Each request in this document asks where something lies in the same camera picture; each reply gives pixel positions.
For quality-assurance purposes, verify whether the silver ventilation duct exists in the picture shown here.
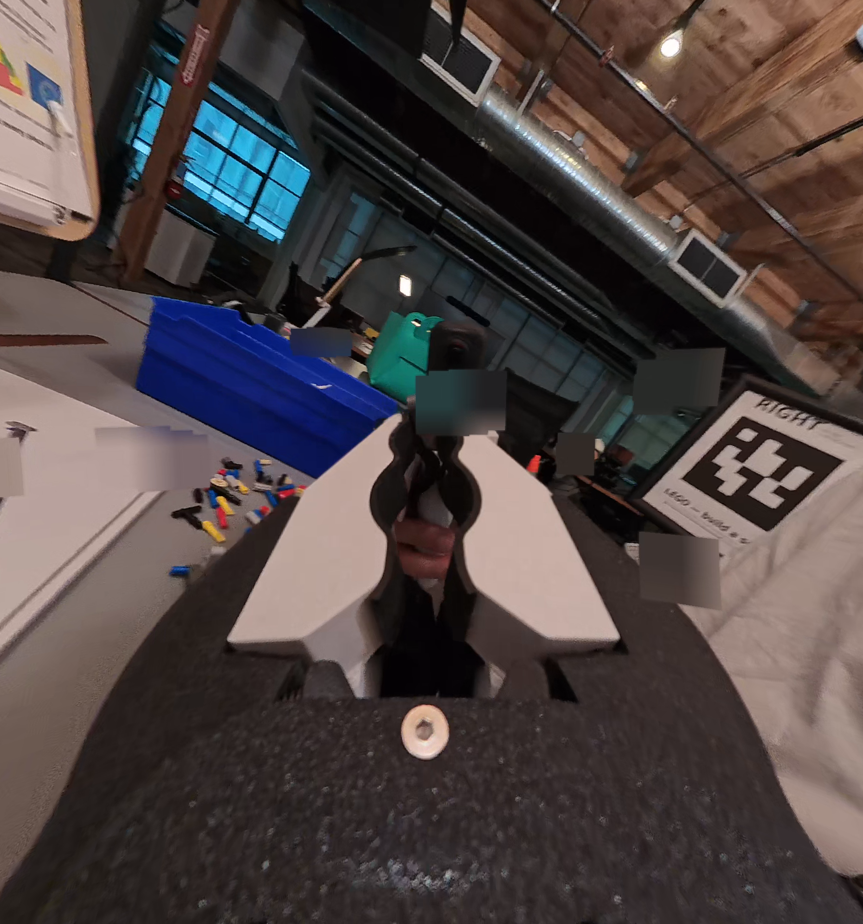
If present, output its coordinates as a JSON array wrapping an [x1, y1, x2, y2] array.
[[475, 79, 844, 394]]

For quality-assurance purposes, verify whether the white wooden document stand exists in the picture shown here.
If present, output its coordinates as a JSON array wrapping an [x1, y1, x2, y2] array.
[[0, 0, 102, 355]]

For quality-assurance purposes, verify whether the ceiling spot lamp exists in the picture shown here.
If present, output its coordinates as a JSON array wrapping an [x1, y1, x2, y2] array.
[[651, 14, 692, 62]]

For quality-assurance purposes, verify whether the blue plastic bin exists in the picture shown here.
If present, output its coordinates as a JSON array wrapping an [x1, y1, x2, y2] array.
[[137, 296, 403, 479]]

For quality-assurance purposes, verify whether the person's right hand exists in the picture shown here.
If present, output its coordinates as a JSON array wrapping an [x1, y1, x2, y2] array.
[[394, 516, 455, 580]]

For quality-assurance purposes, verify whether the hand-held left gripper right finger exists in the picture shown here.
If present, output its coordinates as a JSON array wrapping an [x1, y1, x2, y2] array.
[[442, 433, 620, 697]]

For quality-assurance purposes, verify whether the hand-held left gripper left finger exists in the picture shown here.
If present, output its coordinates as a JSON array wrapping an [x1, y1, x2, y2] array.
[[228, 413, 412, 698]]

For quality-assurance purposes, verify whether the white cabinet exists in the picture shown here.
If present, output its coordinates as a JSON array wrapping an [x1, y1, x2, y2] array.
[[146, 209, 217, 287]]

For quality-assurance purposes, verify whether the white instruction booklet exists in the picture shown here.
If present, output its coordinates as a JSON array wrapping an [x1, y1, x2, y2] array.
[[0, 357, 161, 680]]

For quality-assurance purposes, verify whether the printed paper sheet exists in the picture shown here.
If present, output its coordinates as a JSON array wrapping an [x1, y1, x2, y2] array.
[[0, 0, 93, 221]]

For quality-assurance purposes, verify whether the teal carry case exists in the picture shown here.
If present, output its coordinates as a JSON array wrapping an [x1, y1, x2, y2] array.
[[368, 312, 443, 394]]

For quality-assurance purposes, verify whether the pile of colourful connector pins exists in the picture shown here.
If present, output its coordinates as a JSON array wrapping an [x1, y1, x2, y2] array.
[[170, 455, 309, 578]]

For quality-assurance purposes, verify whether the white air vent grille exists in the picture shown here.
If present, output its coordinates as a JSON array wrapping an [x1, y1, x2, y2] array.
[[420, 7, 502, 107], [668, 230, 748, 309]]

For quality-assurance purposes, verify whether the wooden support post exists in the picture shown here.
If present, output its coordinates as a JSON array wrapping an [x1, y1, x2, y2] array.
[[119, 0, 243, 284]]

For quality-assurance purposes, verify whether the black wooden desk lamp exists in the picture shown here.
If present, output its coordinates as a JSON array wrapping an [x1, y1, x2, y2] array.
[[309, 244, 419, 329]]

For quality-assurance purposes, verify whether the large paned window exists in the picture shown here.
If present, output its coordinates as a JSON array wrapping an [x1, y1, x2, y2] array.
[[131, 72, 311, 243]]

